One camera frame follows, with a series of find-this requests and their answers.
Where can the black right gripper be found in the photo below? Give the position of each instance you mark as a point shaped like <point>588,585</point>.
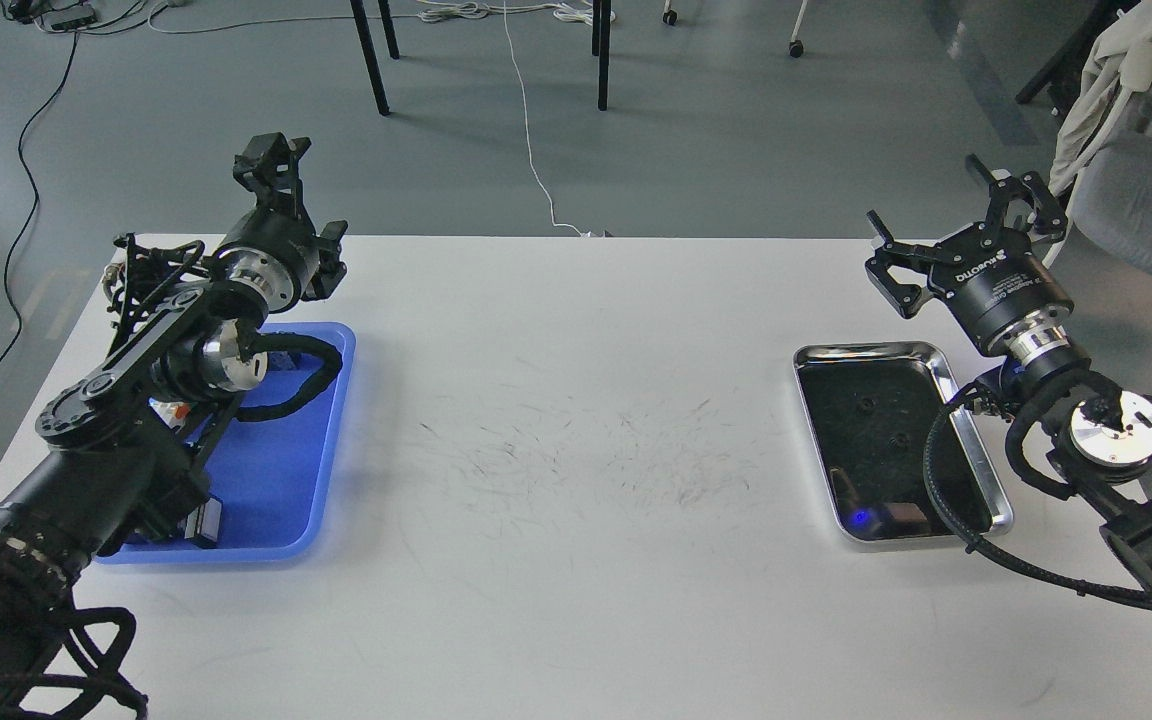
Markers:
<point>1001,285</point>

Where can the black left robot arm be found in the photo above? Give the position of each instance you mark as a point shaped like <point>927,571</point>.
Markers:
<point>127,445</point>

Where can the black grey industrial part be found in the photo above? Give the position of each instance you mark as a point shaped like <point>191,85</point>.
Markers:
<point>201,529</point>

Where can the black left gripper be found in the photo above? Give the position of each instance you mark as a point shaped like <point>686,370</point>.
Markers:
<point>274,248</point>

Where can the black table leg left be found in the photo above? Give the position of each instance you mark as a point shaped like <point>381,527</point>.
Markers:
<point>370,51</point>

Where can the beige jacket on chair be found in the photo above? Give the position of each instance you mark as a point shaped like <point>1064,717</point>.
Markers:
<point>1118,68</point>

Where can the black table leg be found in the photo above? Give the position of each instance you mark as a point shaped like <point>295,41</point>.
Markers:
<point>370,51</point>
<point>601,16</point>

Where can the black table leg right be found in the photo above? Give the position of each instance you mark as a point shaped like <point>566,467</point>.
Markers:
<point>601,16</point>

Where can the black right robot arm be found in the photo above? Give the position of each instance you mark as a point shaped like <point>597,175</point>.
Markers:
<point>1073,431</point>

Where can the blue plastic tray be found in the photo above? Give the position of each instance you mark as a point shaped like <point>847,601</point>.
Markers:
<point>272,478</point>

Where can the shiny metal tray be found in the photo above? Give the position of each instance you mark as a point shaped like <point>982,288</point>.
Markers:
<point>869,409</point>

